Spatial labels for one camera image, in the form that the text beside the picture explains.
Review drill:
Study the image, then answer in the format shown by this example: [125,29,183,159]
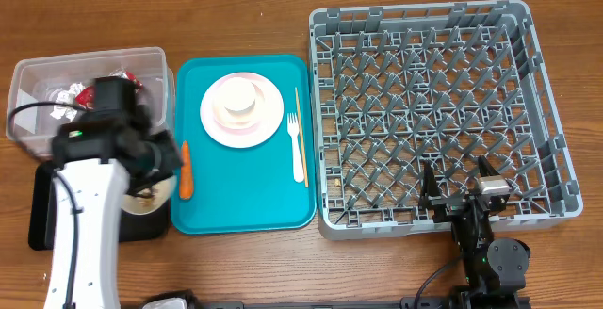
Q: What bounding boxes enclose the teal plastic serving tray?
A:
[171,54,317,235]

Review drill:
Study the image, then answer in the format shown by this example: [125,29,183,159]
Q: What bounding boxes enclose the peanut and rice scraps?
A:
[133,187,155,199]

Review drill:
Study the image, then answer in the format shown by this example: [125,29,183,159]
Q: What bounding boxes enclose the white napkin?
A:
[49,83,85,122]

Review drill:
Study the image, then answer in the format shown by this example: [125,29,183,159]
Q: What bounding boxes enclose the cream bowl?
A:
[122,176,176,216]

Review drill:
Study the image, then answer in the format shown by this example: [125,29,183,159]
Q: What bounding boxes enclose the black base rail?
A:
[140,289,533,309]

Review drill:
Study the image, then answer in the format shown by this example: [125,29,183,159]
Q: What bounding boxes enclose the clear plastic waste bin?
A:
[7,47,175,156]

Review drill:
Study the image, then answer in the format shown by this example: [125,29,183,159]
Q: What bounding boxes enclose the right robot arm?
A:
[413,156,530,308]

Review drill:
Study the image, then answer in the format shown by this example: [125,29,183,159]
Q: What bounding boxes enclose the orange carrot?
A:
[179,141,194,200]

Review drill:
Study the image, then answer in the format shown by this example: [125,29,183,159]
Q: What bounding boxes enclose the large pink plate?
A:
[200,72,284,149]

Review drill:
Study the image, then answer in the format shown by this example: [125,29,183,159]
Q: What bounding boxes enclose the grey plastic dish rack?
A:
[309,0,583,240]

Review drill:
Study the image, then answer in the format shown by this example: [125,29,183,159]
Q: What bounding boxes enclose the red snack wrapper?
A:
[74,67,142,108]

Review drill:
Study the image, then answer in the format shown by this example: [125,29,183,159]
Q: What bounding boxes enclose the white plastic fork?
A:
[286,113,304,183]

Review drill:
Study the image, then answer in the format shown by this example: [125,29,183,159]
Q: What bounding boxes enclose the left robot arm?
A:
[44,76,182,308]

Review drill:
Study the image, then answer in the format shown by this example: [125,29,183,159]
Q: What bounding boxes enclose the black rectangular tray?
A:
[28,161,171,251]

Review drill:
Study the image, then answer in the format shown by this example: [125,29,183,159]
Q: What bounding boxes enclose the cream plastic cup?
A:
[220,77,256,114]

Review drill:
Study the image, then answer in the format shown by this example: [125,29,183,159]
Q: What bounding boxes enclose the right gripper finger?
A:
[420,161,441,200]
[478,155,499,178]

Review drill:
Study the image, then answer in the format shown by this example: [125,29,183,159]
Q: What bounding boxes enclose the wooden chopstick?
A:
[295,87,309,188]

